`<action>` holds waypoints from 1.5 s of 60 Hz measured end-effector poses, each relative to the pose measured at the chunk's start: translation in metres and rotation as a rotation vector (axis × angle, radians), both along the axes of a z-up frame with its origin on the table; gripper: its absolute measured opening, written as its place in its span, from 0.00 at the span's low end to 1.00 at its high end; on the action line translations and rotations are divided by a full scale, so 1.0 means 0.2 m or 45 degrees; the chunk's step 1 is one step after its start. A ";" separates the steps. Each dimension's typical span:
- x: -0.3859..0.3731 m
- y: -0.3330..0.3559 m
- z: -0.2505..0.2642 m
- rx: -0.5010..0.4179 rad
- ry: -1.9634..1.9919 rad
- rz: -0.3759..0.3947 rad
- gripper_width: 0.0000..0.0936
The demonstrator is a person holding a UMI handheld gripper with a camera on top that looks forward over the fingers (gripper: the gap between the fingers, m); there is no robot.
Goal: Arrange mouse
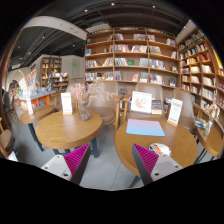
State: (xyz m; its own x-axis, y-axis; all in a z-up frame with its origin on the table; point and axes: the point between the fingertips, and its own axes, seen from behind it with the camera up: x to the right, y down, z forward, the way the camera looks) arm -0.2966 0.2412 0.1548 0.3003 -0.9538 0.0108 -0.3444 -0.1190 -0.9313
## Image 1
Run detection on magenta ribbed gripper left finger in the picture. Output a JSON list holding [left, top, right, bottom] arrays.
[[41, 143, 92, 186]]

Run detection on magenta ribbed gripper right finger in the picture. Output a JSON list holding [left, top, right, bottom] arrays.
[[131, 143, 184, 186]]

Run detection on white orange patterned mouse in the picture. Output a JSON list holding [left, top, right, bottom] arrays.
[[149, 143, 172, 156]]

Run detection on round wooden table centre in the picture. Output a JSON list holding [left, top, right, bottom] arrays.
[[35, 111, 102, 158]]

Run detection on round wooden table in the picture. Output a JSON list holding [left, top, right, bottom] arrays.
[[115, 118, 198, 187], [195, 126, 224, 164], [35, 111, 102, 158]]

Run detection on wooden armchair beige cushion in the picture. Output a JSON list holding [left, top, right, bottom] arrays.
[[88, 93, 124, 129]]

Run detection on white sign card on stand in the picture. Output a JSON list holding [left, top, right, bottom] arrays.
[[61, 93, 73, 115]]

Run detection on white red art display card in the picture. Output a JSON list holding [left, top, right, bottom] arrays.
[[131, 91, 152, 113]]

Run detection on white red text sign card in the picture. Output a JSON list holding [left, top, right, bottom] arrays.
[[167, 98, 183, 126]]

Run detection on glass vase dried flowers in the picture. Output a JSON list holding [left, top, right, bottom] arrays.
[[70, 81, 116, 121]]

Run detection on beige upholstered bench seat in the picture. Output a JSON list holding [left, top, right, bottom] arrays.
[[65, 80, 198, 134]]

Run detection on orange book display counter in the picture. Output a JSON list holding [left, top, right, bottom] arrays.
[[15, 90, 59, 110]]

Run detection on wooden chair left edge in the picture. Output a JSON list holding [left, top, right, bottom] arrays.
[[0, 117, 14, 158]]

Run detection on round wooden table far right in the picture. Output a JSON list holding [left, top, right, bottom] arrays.
[[195, 126, 224, 164]]

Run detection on small white sign far left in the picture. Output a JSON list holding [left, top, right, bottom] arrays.
[[26, 97, 34, 115]]

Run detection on glass vase flowers right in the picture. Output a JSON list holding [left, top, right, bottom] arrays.
[[202, 89, 222, 137]]

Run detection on distant wooden bookshelf left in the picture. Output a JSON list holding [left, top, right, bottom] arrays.
[[40, 57, 69, 91]]

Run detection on large wooden bookshelf centre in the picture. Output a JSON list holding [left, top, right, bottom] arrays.
[[85, 27, 180, 88]]

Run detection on wooden bookshelf right wall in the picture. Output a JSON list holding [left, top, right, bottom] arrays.
[[178, 28, 224, 130]]

